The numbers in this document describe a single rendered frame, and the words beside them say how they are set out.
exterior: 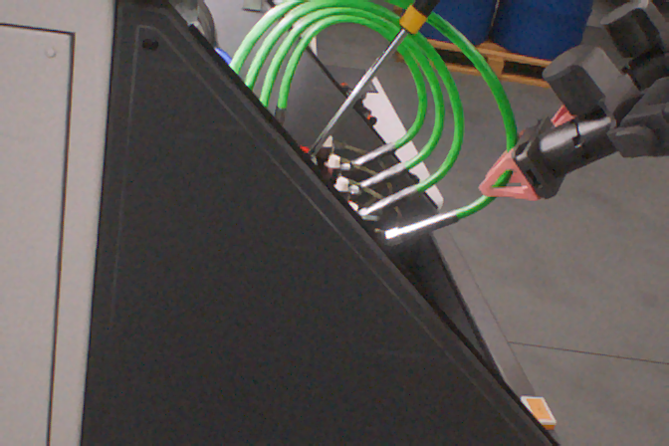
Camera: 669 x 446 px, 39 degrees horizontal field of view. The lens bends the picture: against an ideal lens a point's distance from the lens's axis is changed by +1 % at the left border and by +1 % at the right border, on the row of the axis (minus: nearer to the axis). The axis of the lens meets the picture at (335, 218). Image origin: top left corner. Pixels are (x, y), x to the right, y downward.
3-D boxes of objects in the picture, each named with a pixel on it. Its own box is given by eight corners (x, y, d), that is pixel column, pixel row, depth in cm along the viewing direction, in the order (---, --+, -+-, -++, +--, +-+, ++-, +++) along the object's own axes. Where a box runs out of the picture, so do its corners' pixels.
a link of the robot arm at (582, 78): (659, 154, 100) (699, 104, 104) (599, 69, 97) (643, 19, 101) (578, 168, 111) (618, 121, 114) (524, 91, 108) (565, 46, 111)
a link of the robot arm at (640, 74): (688, 78, 133) (680, 68, 138) (664, 37, 131) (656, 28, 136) (642, 105, 135) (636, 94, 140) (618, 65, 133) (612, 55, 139)
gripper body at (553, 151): (512, 159, 111) (565, 133, 107) (535, 120, 119) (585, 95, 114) (542, 203, 113) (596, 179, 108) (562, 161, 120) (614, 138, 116)
